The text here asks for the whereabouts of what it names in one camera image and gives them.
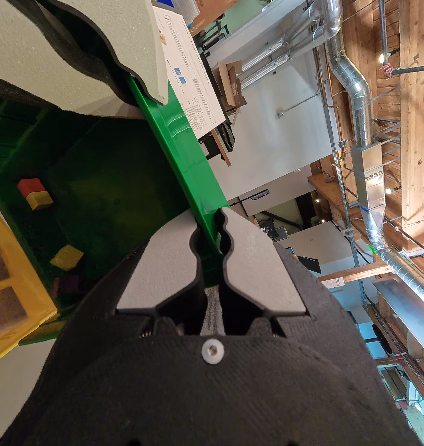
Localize printed white paper sheet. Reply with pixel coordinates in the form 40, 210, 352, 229
152, 5, 227, 140

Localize small yellow cube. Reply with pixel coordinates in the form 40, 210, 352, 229
49, 244, 84, 272
26, 190, 54, 211

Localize cardboard pieces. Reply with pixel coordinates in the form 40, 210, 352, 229
212, 60, 248, 116

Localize black panel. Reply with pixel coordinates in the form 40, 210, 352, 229
297, 255, 322, 274

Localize wall junction box with conduit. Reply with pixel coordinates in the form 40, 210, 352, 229
275, 87, 321, 120

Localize wooden desk with orange edge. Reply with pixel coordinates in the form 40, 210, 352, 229
210, 127, 232, 168

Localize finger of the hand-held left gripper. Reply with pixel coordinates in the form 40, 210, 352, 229
59, 0, 169, 106
0, 0, 147, 121

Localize green plastic box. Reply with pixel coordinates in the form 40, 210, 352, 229
0, 75, 230, 346

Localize small red cube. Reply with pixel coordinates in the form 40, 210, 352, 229
17, 178, 47, 198

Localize silver air duct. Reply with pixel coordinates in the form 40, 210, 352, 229
304, 0, 424, 316

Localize yellow plastic box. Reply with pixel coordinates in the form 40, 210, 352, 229
0, 200, 58, 368

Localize black floor lamp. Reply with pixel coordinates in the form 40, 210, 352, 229
229, 189, 270, 218

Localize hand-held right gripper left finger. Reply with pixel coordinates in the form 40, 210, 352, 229
117, 208, 207, 326

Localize wooden beam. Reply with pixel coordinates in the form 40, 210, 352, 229
318, 261, 394, 283

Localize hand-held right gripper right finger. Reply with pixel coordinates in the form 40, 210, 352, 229
215, 206, 308, 334

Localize small purple cube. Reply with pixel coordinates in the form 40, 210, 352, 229
52, 275, 81, 299

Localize black bag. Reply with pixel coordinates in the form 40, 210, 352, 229
217, 122, 236, 152

